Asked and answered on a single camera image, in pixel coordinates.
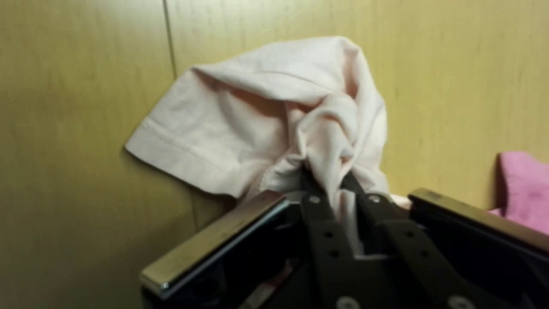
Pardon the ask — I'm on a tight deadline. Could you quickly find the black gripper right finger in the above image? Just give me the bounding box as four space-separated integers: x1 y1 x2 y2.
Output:
341 173 502 309

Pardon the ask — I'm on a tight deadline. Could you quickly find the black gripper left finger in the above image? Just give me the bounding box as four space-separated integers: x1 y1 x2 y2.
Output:
300 168 368 309

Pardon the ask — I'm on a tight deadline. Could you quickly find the peach t-shirt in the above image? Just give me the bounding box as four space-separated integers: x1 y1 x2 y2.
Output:
125 35 389 253

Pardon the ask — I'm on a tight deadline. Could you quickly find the pink cloth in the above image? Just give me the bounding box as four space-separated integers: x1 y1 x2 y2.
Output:
492 150 549 233

